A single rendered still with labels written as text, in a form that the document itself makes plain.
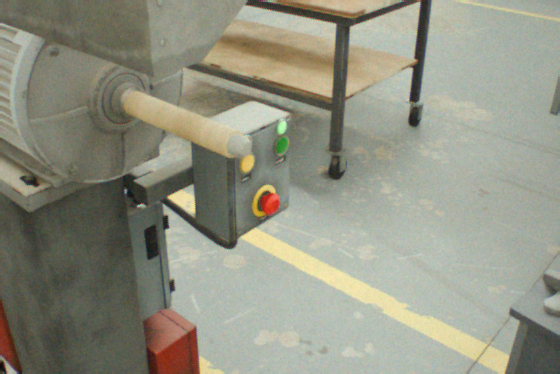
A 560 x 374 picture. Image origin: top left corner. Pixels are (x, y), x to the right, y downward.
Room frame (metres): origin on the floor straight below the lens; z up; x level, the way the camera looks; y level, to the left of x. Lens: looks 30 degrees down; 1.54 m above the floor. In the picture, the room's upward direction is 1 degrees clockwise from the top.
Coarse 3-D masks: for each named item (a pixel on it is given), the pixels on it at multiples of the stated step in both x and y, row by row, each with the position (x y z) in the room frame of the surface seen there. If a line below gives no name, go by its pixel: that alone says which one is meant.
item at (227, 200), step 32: (256, 128) 0.94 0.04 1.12; (288, 128) 0.99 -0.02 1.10; (192, 160) 0.94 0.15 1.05; (224, 160) 0.89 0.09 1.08; (256, 160) 0.93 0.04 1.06; (288, 160) 0.99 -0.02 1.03; (224, 192) 0.89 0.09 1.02; (256, 192) 0.93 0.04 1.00; (288, 192) 0.99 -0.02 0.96; (192, 224) 0.96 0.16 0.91; (224, 224) 0.89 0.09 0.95; (256, 224) 0.92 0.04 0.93
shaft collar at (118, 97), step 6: (120, 84) 0.73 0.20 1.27; (126, 84) 0.73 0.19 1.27; (132, 84) 0.73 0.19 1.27; (120, 90) 0.72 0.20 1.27; (126, 90) 0.72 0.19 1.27; (132, 90) 0.72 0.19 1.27; (138, 90) 0.73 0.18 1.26; (144, 90) 0.74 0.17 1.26; (114, 96) 0.72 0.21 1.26; (120, 96) 0.71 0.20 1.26; (126, 96) 0.71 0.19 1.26; (114, 102) 0.71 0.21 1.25; (120, 102) 0.71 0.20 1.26; (114, 108) 0.71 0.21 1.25; (120, 108) 0.71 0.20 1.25; (120, 114) 0.71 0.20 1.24; (126, 114) 0.71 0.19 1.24
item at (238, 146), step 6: (234, 138) 0.60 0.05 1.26; (240, 138) 0.60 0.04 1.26; (246, 138) 0.60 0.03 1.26; (228, 144) 0.59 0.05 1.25; (234, 144) 0.59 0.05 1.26; (240, 144) 0.59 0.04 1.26; (246, 144) 0.59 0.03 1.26; (228, 150) 0.59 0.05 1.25; (234, 150) 0.59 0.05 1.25; (240, 150) 0.59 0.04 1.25; (246, 150) 0.59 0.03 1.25; (234, 156) 0.59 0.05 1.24; (240, 156) 0.59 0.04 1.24; (246, 156) 0.59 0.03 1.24
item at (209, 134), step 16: (128, 96) 0.71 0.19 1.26; (144, 96) 0.71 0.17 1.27; (128, 112) 0.71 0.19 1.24; (144, 112) 0.68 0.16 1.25; (160, 112) 0.67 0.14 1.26; (176, 112) 0.66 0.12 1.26; (192, 112) 0.66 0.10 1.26; (176, 128) 0.64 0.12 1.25; (192, 128) 0.63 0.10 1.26; (208, 128) 0.62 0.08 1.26; (224, 128) 0.61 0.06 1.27; (208, 144) 0.61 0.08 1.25; (224, 144) 0.59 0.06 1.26
